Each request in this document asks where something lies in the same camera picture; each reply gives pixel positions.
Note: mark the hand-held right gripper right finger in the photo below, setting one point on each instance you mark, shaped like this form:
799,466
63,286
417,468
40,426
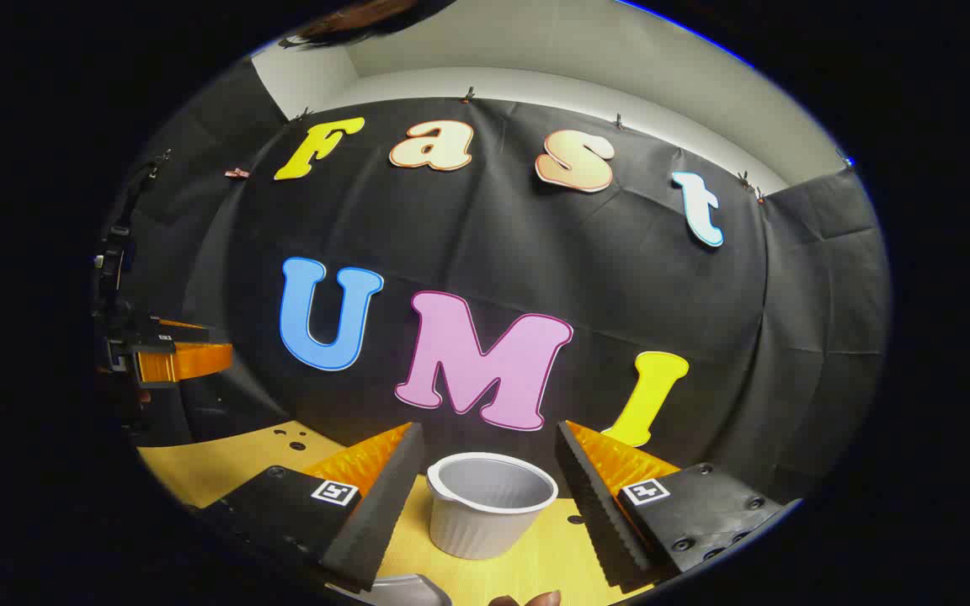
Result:
599,513

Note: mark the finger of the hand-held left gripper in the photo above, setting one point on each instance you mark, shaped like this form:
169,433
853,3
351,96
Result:
178,333
182,360

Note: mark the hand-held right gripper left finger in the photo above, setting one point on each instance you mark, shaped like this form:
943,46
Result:
384,513

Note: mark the grey dustpan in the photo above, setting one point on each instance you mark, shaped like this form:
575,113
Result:
409,591

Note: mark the white ribbed garbage bin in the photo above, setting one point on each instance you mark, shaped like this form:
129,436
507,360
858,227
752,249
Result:
485,522

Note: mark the wooden desktop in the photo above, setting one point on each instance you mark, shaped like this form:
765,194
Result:
224,471

